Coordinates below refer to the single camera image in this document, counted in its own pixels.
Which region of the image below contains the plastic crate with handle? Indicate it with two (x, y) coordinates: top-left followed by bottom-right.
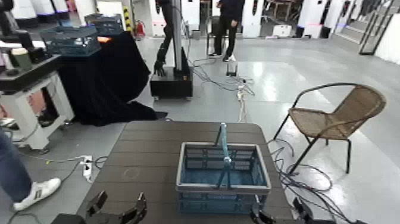
(175, 122), (273, 215)

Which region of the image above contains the small blue storage crate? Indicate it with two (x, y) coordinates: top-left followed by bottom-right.
(84, 14), (125, 36)

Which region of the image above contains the yellow black striped post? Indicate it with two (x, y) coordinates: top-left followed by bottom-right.
(123, 6), (133, 33)

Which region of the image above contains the person in black clothes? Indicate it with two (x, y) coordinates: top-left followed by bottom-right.
(207, 0), (246, 63)

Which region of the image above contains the black robot base with column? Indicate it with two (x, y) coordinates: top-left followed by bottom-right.
(149, 0), (194, 101)

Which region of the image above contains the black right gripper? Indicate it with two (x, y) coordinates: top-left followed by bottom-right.
(249, 197), (337, 224)

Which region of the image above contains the pale cup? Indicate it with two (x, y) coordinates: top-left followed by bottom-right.
(11, 46), (33, 70)

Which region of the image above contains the black stair railing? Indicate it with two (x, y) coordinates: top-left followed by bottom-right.
(358, 0), (396, 57)

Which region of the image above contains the white kiosk machine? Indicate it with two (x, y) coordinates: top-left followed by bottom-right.
(11, 0), (39, 20)
(296, 0), (330, 39)
(242, 0), (265, 39)
(181, 0), (201, 32)

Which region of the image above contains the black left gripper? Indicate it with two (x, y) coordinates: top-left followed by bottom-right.
(51, 190), (148, 224)

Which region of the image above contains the person in jeans, white sneaker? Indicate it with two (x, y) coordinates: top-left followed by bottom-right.
(0, 128), (63, 212)

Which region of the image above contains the black draped table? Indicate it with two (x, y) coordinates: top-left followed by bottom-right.
(57, 31), (170, 127)

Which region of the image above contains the small white box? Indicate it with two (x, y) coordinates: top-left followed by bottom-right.
(272, 24), (293, 38)

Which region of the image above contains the large blue storage crate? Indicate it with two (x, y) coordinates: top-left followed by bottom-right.
(40, 25), (101, 58)

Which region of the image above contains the red fire extinguisher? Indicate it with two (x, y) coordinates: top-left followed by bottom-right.
(135, 20), (146, 39)

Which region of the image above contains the grey power strip cable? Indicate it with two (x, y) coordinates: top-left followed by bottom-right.
(12, 134), (85, 183)

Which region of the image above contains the wicker chair with metal frame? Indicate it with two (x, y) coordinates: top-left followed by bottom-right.
(273, 82), (388, 175)

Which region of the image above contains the black floor cable bundle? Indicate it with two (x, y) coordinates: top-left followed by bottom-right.
(186, 37), (256, 97)

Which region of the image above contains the dark tangled cable bundle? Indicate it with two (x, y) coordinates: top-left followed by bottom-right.
(267, 137), (370, 224)

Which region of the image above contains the white desk with dark top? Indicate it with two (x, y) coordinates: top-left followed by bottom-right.
(0, 54), (76, 151)

